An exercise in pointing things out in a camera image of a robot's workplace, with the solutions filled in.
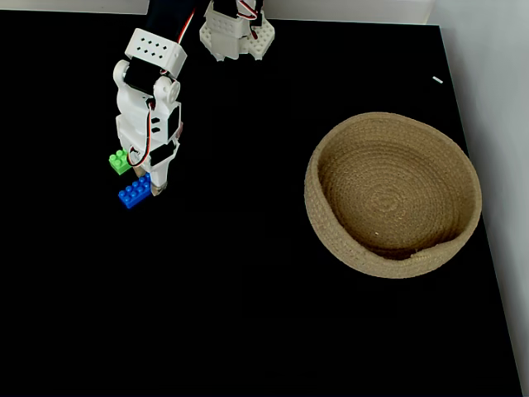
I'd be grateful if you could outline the green lego block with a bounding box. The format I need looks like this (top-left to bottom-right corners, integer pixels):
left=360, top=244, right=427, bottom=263
left=108, top=148, right=134, bottom=176

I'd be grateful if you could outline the blue lego block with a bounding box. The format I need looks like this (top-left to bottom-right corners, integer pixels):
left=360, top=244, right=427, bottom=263
left=117, top=172, right=153, bottom=210

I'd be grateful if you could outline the woven rope basket tray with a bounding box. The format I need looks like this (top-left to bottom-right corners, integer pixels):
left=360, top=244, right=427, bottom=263
left=303, top=111, right=484, bottom=280

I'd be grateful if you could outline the red upper arm cable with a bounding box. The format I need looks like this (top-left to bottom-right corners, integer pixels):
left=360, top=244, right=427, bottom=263
left=236, top=0, right=264, bottom=41

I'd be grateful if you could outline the red gripper servo cable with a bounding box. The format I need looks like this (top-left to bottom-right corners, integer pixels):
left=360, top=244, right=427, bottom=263
left=126, top=102, right=155, bottom=167

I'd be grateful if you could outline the red forearm cable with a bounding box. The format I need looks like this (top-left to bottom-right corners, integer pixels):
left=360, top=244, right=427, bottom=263
left=177, top=7, right=197, bottom=45

